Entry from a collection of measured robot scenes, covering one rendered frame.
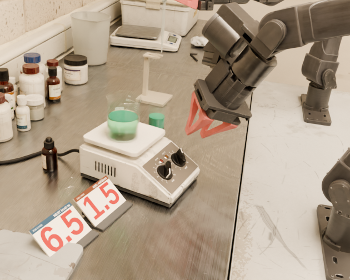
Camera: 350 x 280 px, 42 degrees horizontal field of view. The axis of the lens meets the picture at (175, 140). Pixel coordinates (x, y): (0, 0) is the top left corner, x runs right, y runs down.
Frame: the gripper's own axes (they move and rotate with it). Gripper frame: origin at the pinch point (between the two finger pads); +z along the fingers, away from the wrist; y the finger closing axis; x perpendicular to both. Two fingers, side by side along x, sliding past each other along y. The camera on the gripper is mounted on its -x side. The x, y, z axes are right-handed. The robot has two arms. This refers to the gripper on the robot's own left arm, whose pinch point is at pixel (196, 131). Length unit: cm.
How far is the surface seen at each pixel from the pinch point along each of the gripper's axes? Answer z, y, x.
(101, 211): 13.0, 14.9, 10.5
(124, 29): 40, -25, -92
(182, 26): 33, -50, -96
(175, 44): 31, -40, -79
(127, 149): 7.0, 11.0, 1.0
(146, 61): 16.1, -8.6, -40.2
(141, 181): 9.1, 8.1, 6.0
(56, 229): 12.7, 23.5, 14.5
